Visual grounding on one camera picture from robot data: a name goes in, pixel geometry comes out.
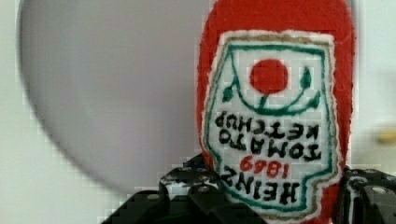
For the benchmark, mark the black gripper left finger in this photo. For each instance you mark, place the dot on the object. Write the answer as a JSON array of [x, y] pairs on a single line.
[[189, 194]]

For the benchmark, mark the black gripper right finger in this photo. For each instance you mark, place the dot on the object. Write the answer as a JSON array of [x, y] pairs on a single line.
[[366, 197]]

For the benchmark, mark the red plush ketchup bottle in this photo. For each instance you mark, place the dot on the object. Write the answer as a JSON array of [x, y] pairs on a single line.
[[274, 104]]

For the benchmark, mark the grey round plate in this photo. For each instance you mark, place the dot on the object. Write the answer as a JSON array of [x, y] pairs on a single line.
[[112, 82]]

